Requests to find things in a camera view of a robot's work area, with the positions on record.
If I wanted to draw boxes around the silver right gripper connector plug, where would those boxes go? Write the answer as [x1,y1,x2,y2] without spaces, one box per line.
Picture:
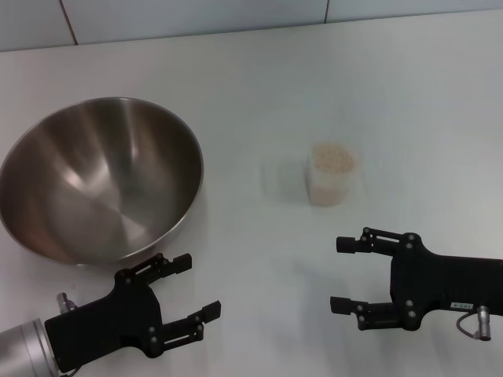
[475,305,494,339]

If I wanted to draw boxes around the clear plastic cup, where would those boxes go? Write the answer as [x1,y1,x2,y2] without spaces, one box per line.
[306,141,360,207]

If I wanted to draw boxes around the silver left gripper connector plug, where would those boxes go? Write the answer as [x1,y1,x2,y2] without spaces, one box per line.
[56,292,80,316]

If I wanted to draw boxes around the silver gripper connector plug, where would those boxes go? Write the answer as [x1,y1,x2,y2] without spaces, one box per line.
[56,292,80,316]
[475,305,494,339]

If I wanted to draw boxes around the thin grey right gripper cable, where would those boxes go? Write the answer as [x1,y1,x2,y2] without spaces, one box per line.
[455,309,479,337]

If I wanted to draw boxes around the stainless steel mixing bowl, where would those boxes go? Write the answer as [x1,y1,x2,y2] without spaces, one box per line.
[0,97,205,266]

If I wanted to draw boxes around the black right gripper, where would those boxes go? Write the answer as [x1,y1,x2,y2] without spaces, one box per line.
[329,226,503,333]

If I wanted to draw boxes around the beige rice grains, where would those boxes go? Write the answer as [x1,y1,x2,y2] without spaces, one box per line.
[312,141,358,173]

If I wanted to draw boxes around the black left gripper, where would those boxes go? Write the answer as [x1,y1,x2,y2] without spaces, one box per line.
[44,253,222,372]

